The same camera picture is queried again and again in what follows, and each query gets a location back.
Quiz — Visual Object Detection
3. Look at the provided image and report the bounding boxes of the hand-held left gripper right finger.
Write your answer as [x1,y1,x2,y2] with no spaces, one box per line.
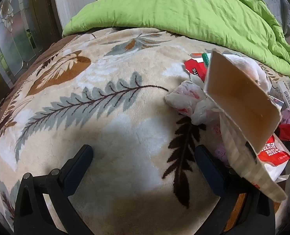
[194,144,276,235]

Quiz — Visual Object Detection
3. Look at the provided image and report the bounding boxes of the small white red box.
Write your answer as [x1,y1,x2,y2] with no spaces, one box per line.
[268,88,283,103]

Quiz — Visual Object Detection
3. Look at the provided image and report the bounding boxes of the red and white snack bag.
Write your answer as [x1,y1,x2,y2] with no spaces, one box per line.
[257,135,290,184]

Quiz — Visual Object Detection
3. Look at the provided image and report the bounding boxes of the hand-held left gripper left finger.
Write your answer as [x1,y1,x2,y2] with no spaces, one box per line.
[13,144,94,235]

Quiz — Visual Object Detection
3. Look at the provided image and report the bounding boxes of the beige striped cardboard carton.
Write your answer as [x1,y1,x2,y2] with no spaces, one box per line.
[204,50,288,202]

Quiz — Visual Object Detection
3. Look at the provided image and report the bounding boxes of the leaf print fleece blanket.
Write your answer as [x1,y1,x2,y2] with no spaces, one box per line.
[0,27,290,235]

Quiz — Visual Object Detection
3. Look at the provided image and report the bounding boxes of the leaded glass door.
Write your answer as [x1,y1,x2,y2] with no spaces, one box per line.
[0,0,62,96]

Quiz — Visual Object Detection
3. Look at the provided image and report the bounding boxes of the white plastic bag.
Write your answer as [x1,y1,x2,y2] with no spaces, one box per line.
[165,80,221,125]

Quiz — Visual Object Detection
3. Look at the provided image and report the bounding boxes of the grey quilted pillow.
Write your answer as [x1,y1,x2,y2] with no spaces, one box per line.
[243,0,290,36]

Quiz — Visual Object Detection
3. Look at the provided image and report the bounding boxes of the pink wrapper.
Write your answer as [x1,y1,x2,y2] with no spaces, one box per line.
[213,142,230,164]

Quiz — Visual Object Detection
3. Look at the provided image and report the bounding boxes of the white and blue medicine carton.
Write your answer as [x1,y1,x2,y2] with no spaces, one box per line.
[277,80,290,110]

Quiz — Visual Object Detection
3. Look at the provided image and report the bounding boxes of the green quilt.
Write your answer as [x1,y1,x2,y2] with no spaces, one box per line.
[62,0,290,80]

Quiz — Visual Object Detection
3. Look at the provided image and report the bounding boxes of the red packet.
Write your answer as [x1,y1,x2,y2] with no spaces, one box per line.
[278,123,290,142]
[184,56,209,82]

